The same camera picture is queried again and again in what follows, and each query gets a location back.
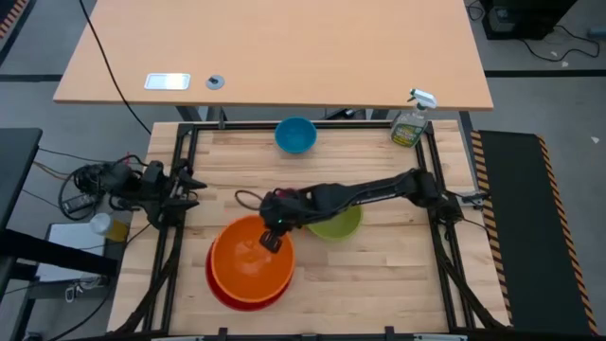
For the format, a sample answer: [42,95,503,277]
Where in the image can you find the white-capped bottle with yellow liquid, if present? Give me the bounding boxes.
[89,212,130,242]

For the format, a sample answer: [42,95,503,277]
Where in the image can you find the long black cable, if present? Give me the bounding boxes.
[78,0,153,136]

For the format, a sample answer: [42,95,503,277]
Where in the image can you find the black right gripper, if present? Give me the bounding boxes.
[258,188,314,255]

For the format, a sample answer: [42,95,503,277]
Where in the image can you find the blue bowl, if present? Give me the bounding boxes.
[274,116,318,155]

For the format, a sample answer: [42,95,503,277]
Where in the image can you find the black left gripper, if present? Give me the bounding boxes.
[151,158,208,226]

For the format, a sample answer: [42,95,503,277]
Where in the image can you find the thin black looped cable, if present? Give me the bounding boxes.
[234,189,264,211]

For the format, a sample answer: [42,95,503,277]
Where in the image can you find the red bowl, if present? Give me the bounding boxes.
[205,245,293,313]

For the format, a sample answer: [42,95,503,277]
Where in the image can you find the black floor cable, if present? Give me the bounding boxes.
[519,23,602,63]

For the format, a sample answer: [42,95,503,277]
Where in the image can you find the green bowl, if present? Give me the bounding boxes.
[305,204,365,242]

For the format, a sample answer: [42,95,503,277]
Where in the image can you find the orange bowl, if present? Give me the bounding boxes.
[210,214,296,304]

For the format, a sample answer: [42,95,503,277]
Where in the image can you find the black side table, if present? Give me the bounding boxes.
[0,127,119,285]

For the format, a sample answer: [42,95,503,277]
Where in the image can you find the spray bottle with green label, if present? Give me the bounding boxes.
[390,87,439,149]

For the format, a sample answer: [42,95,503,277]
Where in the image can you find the black mat with yellow stripes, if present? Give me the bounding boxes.
[469,130,600,336]

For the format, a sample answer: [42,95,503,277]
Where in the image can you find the black power adapter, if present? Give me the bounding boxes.
[61,192,98,214]

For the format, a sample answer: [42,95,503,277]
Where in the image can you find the black equipment box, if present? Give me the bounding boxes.
[480,0,579,42]

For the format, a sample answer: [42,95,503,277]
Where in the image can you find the black aluminium table frame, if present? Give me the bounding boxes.
[113,120,512,341]

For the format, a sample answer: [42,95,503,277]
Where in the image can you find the large light wooden desk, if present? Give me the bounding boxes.
[52,0,494,113]

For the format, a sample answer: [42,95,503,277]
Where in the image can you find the silver rectangular desk plate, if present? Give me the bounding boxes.
[143,72,192,92]

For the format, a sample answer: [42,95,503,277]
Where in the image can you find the white flat board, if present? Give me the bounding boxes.
[35,222,119,285]

